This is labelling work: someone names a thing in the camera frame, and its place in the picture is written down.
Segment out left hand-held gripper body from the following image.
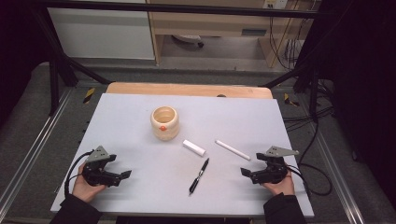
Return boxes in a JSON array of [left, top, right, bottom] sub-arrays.
[[82, 145, 110, 188]]

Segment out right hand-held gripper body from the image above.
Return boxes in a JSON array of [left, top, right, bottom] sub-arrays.
[[252, 146, 300, 185]]

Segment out white pen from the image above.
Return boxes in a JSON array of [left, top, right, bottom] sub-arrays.
[[214, 139, 252, 161]]

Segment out black pen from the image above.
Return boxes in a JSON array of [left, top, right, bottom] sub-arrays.
[[188, 157, 210, 197]]

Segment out white eraser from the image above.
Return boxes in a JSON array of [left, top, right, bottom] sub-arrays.
[[182, 139, 207, 158]]

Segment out cream pen holder orange dot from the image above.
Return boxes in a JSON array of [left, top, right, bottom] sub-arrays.
[[150, 105, 180, 142]]

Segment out person's right hand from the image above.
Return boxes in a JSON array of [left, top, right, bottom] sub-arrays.
[[261, 175, 296, 197]]

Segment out person's left hand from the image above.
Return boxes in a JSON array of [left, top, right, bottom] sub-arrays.
[[72, 162, 107, 203]]

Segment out white table board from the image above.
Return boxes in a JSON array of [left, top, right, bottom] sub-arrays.
[[49, 92, 315, 218]]

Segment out yellow black striped tape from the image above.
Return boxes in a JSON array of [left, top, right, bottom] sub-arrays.
[[283, 92, 301, 107], [82, 87, 96, 105]]

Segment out wooden table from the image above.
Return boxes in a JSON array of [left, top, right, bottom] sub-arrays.
[[106, 81, 274, 100]]

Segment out white cabinet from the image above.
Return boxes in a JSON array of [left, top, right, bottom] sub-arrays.
[[48, 0, 156, 61]]

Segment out black curtain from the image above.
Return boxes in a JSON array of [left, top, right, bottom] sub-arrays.
[[0, 0, 52, 125], [303, 0, 396, 200]]

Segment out white footrest on wheels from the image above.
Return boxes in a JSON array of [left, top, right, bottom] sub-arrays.
[[171, 34, 205, 49]]

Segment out light wooden desk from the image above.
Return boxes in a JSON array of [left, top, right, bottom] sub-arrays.
[[145, 0, 316, 68]]

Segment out white power strip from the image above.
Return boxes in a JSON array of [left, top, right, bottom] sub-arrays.
[[262, 0, 290, 10]]

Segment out left hand-held gripper black cable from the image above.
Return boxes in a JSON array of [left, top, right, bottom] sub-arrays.
[[64, 150, 94, 198]]

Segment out hand-held gripper black cable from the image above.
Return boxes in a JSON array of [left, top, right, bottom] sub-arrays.
[[285, 162, 332, 197], [64, 150, 94, 198]]

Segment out right hand-held gripper black cable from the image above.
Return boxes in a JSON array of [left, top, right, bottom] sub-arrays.
[[285, 162, 332, 197]]

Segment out black cables on floor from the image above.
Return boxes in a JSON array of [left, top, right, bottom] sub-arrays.
[[282, 78, 335, 133]]

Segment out aluminium floor rail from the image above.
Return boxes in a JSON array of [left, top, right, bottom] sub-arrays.
[[0, 89, 73, 214], [312, 132, 366, 224]]

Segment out bundle of hanging black cables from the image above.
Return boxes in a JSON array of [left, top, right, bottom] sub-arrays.
[[268, 8, 307, 71]]

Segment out black metal frame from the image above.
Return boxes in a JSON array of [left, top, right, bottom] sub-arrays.
[[31, 0, 325, 117]]

